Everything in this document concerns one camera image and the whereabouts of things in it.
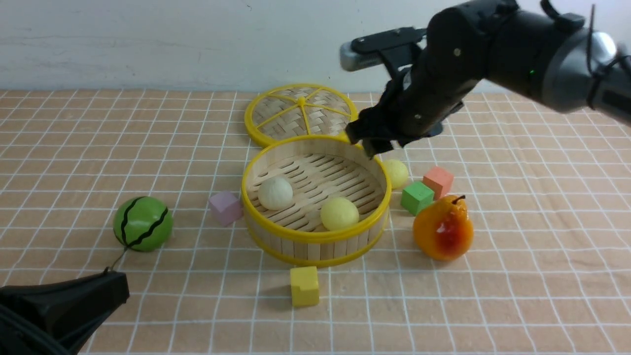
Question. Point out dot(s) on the yellow bun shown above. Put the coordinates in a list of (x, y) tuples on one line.
[(338, 213), (397, 172)]

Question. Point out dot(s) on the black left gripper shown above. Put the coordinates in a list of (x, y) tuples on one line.
[(58, 318)]

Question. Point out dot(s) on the pink purple wooden block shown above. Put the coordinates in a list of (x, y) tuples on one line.
[(225, 207)]

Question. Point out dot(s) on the white bun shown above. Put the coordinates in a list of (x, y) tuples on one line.
[(275, 194)]

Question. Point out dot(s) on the orange toy pear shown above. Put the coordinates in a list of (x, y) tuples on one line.
[(444, 231)]

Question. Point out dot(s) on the bamboo steamer tray yellow rim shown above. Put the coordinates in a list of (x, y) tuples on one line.
[(318, 168)]

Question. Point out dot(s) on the checkered orange tablecloth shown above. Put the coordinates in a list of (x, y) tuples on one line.
[(548, 272)]

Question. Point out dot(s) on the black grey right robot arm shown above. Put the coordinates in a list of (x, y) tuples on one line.
[(550, 58)]

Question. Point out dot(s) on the woven bamboo steamer lid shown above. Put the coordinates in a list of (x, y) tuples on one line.
[(299, 109)]

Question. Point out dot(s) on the green wooden block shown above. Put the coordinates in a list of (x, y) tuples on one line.
[(416, 197)]

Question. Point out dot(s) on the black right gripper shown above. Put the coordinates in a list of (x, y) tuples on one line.
[(415, 102)]

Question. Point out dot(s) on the yellow wooden block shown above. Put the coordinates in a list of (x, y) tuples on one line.
[(304, 286)]

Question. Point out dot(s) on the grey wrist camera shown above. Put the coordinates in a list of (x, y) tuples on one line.
[(394, 49)]

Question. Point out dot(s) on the yellow bun front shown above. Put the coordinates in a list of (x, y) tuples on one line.
[(338, 213)]

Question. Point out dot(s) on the salmon orange wooden block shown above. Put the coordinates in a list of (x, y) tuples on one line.
[(439, 180)]

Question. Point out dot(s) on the green toy watermelon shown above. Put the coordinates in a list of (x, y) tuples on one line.
[(142, 224)]

